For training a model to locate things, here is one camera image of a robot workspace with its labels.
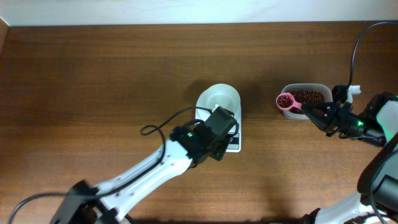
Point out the white bowl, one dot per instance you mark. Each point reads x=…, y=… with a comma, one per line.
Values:
x=222, y=95

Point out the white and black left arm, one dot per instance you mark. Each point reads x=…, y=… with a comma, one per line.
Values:
x=188, y=146

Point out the clear plastic container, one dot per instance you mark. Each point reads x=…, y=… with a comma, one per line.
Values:
x=297, y=114

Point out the red adzuki beans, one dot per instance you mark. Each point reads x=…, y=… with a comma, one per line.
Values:
x=306, y=96

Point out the pink measuring scoop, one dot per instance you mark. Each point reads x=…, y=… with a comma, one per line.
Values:
x=286, y=101

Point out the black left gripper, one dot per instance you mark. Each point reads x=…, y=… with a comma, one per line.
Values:
x=218, y=153

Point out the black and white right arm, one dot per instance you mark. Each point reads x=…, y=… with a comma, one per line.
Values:
x=375, y=199

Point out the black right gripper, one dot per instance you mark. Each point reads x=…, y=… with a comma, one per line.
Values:
x=333, y=115

